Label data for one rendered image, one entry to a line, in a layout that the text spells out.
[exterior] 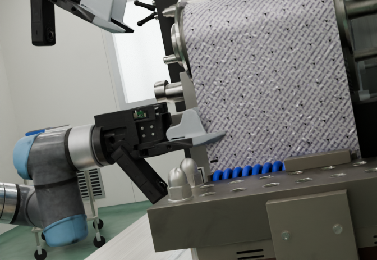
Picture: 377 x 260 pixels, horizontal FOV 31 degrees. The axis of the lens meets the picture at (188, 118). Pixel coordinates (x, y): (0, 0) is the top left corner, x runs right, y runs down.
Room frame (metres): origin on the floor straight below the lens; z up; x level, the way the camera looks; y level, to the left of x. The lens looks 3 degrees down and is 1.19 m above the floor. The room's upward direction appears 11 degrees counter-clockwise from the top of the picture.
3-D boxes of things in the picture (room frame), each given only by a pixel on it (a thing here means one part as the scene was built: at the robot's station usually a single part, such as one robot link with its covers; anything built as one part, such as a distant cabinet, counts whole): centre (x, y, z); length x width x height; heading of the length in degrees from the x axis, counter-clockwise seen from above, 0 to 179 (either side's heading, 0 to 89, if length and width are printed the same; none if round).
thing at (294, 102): (1.05, -0.13, 1.11); 0.23 x 0.01 x 0.18; 74
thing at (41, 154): (1.16, 0.24, 1.11); 0.11 x 0.08 x 0.09; 74
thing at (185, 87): (1.19, 0.00, 1.05); 0.06 x 0.05 x 0.31; 74
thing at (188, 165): (1.02, 0.01, 1.05); 0.04 x 0.04 x 0.04
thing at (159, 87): (1.20, 0.04, 1.18); 0.04 x 0.02 x 0.04; 164
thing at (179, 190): (0.93, 0.03, 1.05); 0.04 x 0.04 x 0.04
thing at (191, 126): (1.07, -0.01, 1.11); 0.09 x 0.03 x 0.06; 73
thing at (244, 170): (1.03, -0.12, 1.03); 0.21 x 0.04 x 0.03; 74
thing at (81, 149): (1.14, 0.17, 1.11); 0.08 x 0.05 x 0.08; 164
